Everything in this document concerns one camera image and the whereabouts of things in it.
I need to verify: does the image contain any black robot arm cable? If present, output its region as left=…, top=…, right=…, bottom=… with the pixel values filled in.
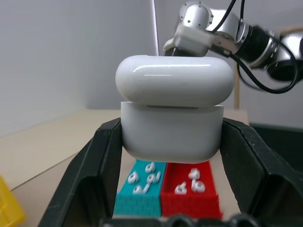
left=208, top=0, right=303, bottom=94

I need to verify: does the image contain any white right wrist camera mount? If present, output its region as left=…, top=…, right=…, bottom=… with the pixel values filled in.
left=162, top=23, right=215, bottom=58

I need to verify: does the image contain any yellow plastic bin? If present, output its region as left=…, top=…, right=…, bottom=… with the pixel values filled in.
left=0, top=174, right=27, bottom=227

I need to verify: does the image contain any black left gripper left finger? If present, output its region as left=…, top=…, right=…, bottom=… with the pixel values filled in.
left=39, top=117, right=124, bottom=227

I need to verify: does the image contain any red plastic tray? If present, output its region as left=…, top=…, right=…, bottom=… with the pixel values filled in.
left=160, top=161, right=223, bottom=218

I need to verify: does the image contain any white earbud charging case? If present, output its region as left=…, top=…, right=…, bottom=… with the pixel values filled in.
left=115, top=54, right=236, bottom=164

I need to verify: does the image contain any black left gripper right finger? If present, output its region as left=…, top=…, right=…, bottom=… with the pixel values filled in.
left=220, top=117, right=303, bottom=227

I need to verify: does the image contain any teal plastic tray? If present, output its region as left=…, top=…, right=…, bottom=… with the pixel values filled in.
left=113, top=159, right=168, bottom=216

